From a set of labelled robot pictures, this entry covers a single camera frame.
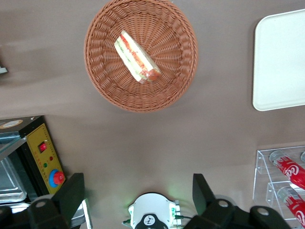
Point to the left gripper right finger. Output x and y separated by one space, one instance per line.
202 190

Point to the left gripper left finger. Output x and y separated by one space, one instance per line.
71 190

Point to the triangle sandwich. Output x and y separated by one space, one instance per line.
135 57

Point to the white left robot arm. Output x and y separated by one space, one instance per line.
150 207

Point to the brown round wicker basket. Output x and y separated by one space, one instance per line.
166 71

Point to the grey snack tray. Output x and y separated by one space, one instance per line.
2 70

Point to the cream plastic tray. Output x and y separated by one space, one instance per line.
281 62

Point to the black food warmer yellow panel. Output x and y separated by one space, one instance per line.
40 152

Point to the steel warmer pan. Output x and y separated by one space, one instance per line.
9 183

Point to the clear acrylic bottle rack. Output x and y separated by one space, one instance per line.
262 167

